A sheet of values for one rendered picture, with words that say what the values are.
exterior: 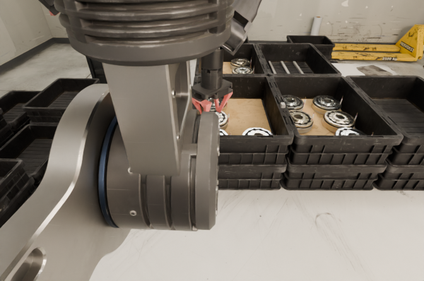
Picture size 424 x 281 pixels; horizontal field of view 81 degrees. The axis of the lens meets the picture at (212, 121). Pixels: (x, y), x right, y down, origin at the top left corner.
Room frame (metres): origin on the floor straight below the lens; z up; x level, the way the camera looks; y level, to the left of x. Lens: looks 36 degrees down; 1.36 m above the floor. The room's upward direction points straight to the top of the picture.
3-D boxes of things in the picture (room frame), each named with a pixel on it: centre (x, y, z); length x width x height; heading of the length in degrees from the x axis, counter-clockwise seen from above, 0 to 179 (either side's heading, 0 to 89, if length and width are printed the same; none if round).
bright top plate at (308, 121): (0.72, -0.30, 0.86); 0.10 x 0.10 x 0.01
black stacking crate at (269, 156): (0.72, -0.08, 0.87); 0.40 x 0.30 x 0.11; 0
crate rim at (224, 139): (0.72, -0.08, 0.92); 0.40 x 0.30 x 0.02; 0
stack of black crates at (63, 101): (1.40, 0.94, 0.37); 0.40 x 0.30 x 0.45; 177
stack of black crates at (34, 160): (1.00, 0.97, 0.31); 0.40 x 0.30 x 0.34; 177
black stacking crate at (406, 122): (0.72, -0.68, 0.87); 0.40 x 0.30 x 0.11; 0
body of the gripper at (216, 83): (0.60, 0.00, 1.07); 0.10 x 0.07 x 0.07; 136
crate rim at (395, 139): (0.72, -0.38, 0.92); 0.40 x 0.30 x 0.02; 0
